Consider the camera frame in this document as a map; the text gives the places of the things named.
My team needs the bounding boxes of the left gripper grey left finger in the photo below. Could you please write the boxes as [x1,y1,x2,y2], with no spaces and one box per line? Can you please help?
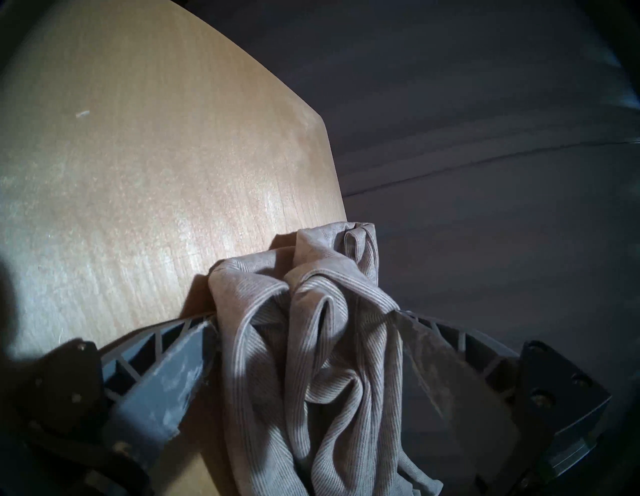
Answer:
[10,312,221,472]

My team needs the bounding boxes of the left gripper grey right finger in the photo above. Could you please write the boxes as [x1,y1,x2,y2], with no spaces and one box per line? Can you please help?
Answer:
[391,310,612,494]

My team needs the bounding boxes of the grey drawstring pants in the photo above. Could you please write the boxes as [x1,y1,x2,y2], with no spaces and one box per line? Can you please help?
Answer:
[206,221,446,496]

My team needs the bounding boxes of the beige pleated curtain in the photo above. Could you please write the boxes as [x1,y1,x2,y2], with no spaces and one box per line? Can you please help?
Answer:
[190,0,640,496]

